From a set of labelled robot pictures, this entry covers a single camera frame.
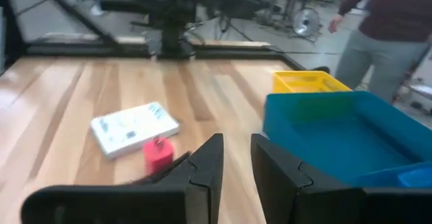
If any pink charger cube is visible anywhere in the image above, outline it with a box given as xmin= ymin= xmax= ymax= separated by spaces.
xmin=142 ymin=136 xmax=175 ymax=176

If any person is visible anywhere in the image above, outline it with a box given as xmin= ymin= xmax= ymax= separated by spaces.
xmin=327 ymin=0 xmax=432 ymax=103

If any black bar device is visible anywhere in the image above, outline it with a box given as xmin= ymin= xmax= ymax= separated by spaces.
xmin=310 ymin=65 xmax=331 ymax=75

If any teal plastic bin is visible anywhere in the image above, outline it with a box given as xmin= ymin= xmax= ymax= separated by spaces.
xmin=262 ymin=90 xmax=432 ymax=187

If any yellow plastic basket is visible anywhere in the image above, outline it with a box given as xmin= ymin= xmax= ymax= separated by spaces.
xmin=272 ymin=70 xmax=352 ymax=94

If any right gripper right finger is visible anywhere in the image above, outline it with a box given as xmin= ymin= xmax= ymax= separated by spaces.
xmin=250 ymin=133 xmax=432 ymax=224

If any white box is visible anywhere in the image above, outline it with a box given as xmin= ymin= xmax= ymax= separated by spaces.
xmin=90 ymin=101 xmax=180 ymax=160

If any black metal table frame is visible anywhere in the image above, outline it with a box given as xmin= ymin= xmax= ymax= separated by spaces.
xmin=0 ymin=0 xmax=304 ymax=72

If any metal floor fan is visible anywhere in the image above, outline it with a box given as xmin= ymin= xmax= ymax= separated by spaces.
xmin=292 ymin=7 xmax=321 ymax=38

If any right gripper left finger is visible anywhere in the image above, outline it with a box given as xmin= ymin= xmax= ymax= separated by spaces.
xmin=20 ymin=132 xmax=225 ymax=224

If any blue plastic basket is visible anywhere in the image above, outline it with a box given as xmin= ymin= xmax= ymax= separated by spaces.
xmin=357 ymin=161 xmax=432 ymax=189

